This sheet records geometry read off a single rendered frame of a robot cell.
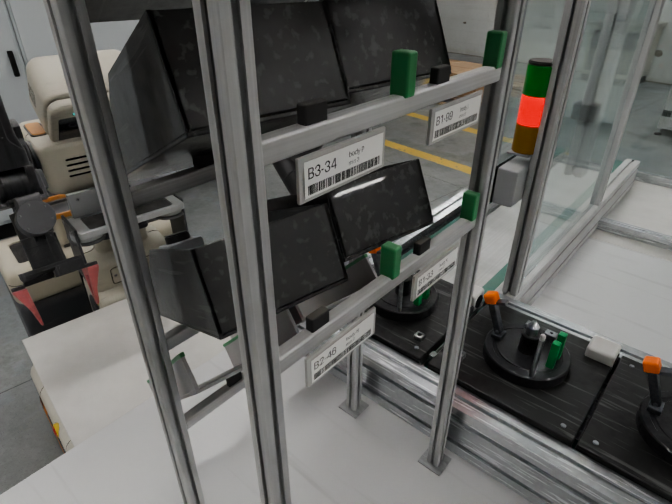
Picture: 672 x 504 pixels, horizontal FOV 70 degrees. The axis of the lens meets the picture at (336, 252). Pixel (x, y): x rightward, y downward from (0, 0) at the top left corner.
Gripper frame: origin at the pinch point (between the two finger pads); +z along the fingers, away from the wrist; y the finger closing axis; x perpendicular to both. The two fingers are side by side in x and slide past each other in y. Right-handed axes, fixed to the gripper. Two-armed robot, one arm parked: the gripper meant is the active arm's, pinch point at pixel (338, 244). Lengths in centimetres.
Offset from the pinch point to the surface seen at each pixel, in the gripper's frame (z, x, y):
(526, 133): 0.2, -15.7, 34.9
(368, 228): 6.3, -33.7, -11.5
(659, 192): 27, 39, 135
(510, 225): 11, 31, 63
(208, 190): -138, 282, 55
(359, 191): 2.8, -35.2, -11.1
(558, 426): 41.5, -12.4, 10.0
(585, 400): 41.8, -11.1, 17.8
